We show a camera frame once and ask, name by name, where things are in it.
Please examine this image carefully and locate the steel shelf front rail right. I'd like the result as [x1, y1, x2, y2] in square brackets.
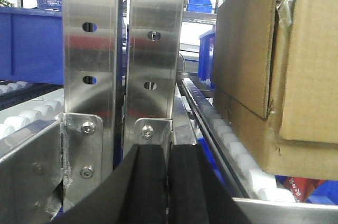
[233, 198, 337, 224]

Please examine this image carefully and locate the steel shelf front rail left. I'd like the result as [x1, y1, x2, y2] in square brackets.
[1, 120, 63, 223]

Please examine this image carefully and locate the steel shelf upright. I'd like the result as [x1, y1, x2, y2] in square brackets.
[123, 0, 187, 161]
[62, 0, 121, 211]

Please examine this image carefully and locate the blue bin behind carton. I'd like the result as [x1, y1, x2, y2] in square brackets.
[198, 26, 215, 89]

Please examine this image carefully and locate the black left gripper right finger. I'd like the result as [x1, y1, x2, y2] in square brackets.
[168, 145, 251, 223]

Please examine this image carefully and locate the white roller track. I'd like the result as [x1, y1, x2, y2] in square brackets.
[179, 77, 295, 203]
[1, 81, 64, 150]

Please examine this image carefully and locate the steel shelf rail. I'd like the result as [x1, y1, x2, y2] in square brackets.
[233, 198, 337, 224]
[1, 120, 63, 223]

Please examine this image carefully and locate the brown cardboard carton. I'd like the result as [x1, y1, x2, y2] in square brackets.
[212, 0, 337, 180]

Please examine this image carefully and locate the left steel shelf upright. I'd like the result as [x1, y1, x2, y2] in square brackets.
[62, 0, 121, 211]

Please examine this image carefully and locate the red printed package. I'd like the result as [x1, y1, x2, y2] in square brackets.
[276, 175, 326, 202]

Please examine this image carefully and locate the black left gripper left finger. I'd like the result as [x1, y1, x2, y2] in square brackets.
[53, 145, 167, 223]

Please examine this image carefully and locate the large blue bin left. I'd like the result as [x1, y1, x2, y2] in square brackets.
[1, 7, 64, 85]

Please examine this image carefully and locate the white roller track right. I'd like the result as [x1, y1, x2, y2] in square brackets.
[179, 77, 295, 203]

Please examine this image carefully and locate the right steel shelf upright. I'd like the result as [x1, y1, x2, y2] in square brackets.
[123, 0, 187, 161]

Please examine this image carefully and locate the blue bin background centre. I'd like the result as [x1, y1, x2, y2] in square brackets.
[187, 0, 212, 13]

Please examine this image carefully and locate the white roller track left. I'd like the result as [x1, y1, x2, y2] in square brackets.
[1, 81, 64, 150]

